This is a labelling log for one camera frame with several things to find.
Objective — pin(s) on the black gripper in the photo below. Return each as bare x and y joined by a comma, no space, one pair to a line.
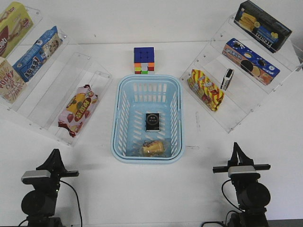
237,153
51,172

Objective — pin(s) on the bread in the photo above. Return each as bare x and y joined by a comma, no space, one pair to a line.
154,148

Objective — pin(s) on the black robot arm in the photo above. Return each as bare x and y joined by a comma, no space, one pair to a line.
252,196
39,204

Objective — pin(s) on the black white tissue pack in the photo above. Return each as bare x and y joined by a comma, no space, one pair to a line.
227,79

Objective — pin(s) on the light blue plastic basket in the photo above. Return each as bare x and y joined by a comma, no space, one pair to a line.
136,96

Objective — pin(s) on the pink strawberry snack bag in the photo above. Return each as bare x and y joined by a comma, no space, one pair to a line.
78,110

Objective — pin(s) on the red yellow striped snack bag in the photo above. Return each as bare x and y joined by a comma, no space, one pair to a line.
208,92

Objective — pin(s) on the clear acrylic left shelf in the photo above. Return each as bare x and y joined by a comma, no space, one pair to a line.
55,83

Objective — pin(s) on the clear acrylic shelf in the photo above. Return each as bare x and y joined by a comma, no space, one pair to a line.
55,83
244,93

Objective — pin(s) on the beige Pocky box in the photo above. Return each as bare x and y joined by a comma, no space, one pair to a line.
11,84

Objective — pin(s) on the clear acrylic right shelf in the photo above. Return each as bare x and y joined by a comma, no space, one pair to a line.
244,93

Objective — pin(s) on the blue orange sandwich cookie box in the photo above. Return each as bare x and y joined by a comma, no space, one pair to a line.
250,61

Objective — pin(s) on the black yellow biscuit box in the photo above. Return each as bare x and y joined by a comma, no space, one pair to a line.
267,30

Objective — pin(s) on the multicolour puzzle cube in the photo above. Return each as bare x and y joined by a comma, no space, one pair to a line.
144,61

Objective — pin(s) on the yellow green wafer box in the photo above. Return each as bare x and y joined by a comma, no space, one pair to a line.
15,23

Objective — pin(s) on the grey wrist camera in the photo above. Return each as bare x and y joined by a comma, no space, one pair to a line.
30,177
240,170

